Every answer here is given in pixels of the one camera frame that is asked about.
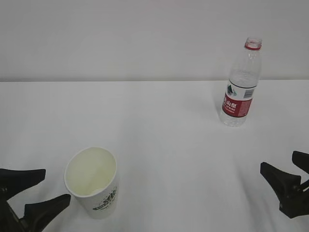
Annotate clear plastic water bottle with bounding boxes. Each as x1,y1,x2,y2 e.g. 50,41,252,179
219,37,262,127

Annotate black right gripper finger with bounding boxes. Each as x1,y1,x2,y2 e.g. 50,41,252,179
260,162,309,218
292,151,309,174

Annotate white paper coffee cup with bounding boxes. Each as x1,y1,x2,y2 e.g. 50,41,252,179
64,147,119,219

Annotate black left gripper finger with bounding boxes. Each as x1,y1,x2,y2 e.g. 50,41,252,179
22,194,71,232
0,169,46,200

